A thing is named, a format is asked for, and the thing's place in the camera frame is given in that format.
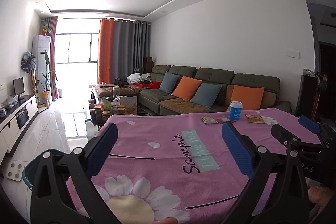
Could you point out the gold snack packet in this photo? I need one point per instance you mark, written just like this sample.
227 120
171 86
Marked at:
254 119

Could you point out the tall green potted plant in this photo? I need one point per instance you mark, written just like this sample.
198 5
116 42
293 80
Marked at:
44 75

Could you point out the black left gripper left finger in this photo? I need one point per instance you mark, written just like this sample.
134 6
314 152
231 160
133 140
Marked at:
63 191

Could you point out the dark folded table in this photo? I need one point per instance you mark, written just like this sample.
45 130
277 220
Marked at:
311 86

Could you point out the orange cushion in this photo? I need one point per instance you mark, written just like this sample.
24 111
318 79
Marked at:
187 88
250 98

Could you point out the white black TV cabinet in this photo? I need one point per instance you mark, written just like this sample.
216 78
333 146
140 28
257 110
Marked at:
15 124

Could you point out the teal plastic trash bin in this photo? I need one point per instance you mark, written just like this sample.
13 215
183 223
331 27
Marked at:
31 168

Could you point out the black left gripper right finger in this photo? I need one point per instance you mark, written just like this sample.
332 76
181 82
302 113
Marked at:
288 200

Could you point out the white bathroom scale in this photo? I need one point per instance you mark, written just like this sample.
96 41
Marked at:
14 170

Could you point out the right hand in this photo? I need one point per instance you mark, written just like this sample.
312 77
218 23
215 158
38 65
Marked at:
320 195

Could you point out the blue-grey cushion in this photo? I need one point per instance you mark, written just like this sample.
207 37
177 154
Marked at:
206 95
168 83

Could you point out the grey curtain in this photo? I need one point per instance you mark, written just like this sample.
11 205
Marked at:
130 45

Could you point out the pink floral tablecloth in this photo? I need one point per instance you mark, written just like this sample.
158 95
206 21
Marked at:
179 167

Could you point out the white wall switch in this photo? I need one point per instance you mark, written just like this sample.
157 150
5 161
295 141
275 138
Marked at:
293 54

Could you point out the dark coffee table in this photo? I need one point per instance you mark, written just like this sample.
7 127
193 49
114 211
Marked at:
99 112

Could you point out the blue white paper cup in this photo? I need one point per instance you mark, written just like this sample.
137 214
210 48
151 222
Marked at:
235 110

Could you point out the red mooncake packet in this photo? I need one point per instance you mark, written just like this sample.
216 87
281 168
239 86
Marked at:
223 120

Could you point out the beige biscuit packet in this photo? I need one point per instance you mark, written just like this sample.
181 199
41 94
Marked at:
209 120

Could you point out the green sectional sofa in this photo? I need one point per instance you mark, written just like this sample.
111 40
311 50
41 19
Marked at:
156 102

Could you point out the orange curtain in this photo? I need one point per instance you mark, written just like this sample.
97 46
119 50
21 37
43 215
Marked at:
105 50

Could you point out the white standing air conditioner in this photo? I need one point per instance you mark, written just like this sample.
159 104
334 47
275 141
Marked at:
40 43

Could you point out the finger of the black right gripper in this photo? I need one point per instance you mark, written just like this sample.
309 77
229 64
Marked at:
324 132
291 141

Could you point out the small black monitor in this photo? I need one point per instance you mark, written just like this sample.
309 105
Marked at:
19 88

